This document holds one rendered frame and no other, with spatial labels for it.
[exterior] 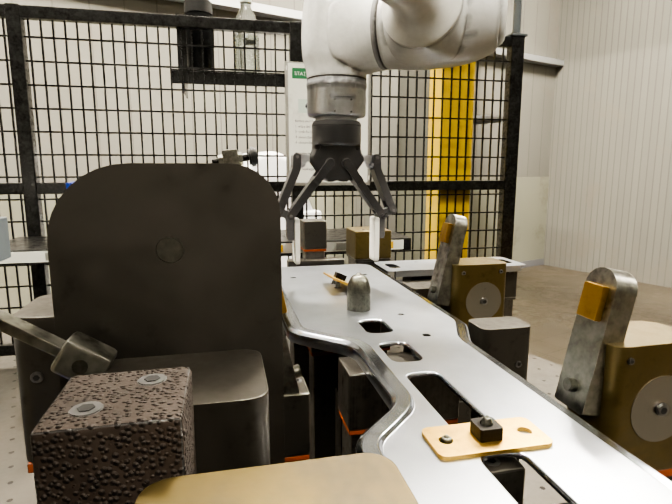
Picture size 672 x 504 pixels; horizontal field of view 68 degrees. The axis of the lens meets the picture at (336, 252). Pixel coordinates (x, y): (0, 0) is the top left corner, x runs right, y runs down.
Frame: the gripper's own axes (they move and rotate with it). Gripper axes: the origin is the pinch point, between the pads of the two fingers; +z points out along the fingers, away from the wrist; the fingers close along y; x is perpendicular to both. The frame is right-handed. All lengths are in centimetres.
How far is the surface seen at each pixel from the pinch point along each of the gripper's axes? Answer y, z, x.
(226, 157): -16.6, -14.5, -2.0
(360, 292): 0.0, 3.1, -14.4
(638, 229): 413, 47, 364
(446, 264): 15.4, 1.2, -7.7
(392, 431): -6.0, 5.8, -44.5
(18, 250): -57, 3, 32
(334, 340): -5.9, 5.7, -24.9
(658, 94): 414, -90, 358
